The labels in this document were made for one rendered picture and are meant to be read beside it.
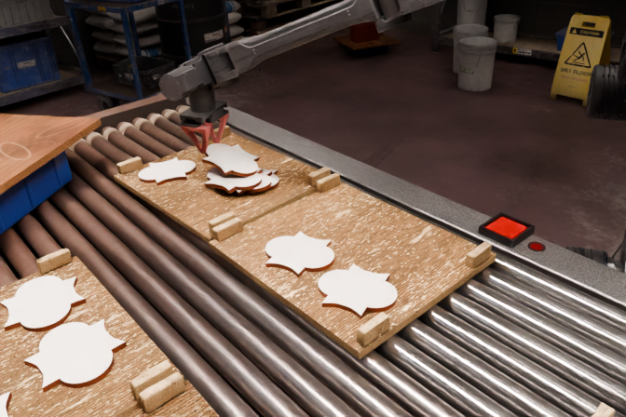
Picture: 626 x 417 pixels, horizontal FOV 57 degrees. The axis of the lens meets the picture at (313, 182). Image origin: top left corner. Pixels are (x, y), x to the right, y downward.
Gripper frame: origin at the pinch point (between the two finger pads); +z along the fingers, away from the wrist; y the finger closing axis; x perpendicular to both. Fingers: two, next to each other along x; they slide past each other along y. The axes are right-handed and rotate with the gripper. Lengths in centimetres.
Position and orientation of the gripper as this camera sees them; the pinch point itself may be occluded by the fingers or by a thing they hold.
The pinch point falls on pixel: (210, 144)
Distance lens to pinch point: 135.7
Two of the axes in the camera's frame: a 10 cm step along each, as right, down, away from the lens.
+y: 4.1, -4.6, 7.9
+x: -9.1, -1.4, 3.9
